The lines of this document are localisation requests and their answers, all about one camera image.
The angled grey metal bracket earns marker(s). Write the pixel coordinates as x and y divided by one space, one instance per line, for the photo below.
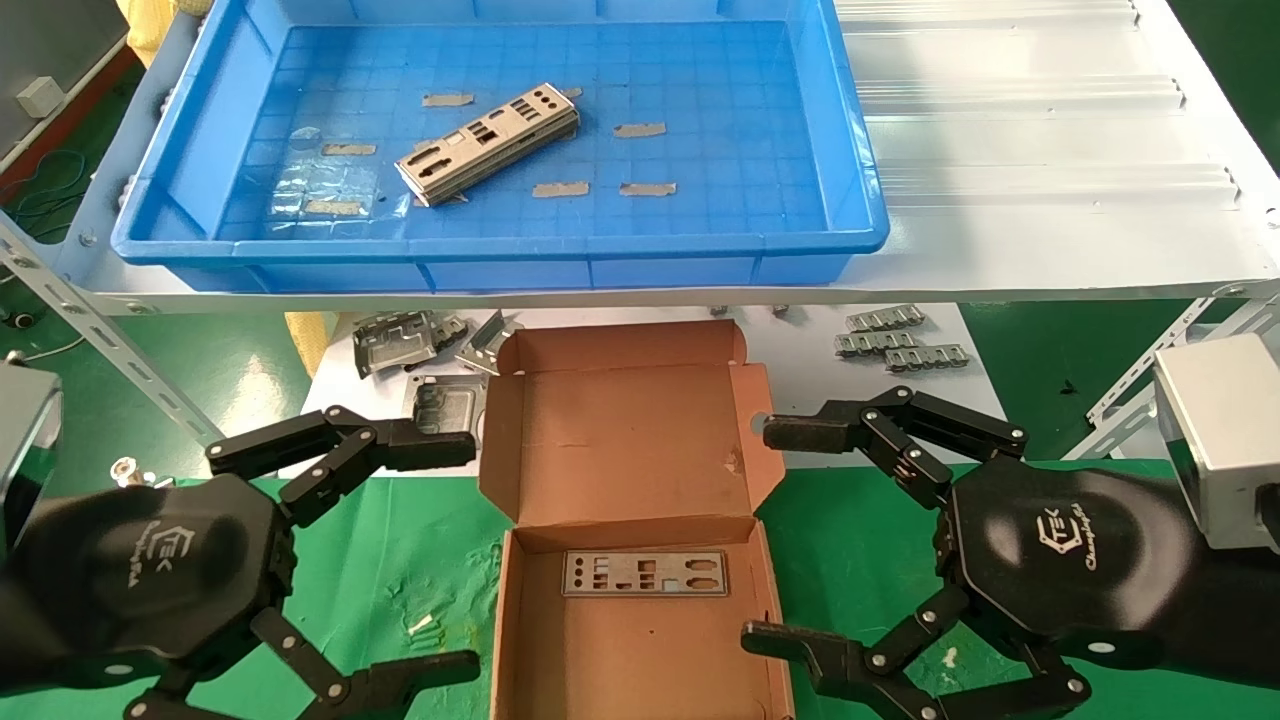
485 345

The blue plastic tray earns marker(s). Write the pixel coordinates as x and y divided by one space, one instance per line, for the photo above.
700 80

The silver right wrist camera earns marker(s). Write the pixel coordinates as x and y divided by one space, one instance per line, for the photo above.
1220 430

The flat grey metal frame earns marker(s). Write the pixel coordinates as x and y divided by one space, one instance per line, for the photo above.
445 400

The grey stamped metal bracket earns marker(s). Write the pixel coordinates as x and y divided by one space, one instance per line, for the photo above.
395 345

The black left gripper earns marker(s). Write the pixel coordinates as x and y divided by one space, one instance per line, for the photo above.
150 570

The white wall socket box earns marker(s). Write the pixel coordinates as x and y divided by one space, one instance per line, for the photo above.
40 97

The white metal shelf rack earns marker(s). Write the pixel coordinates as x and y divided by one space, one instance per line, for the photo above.
1000 150

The stack of metal plates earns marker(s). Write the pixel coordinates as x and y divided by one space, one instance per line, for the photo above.
480 145

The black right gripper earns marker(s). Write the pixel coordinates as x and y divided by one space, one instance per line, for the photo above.
1060 560

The brown cardboard box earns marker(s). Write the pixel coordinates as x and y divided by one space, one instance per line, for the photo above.
620 440

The metal IO shield plate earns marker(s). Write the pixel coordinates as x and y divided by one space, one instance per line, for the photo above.
645 573

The grey metal connector strip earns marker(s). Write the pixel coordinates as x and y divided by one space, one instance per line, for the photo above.
885 318
928 358
875 344

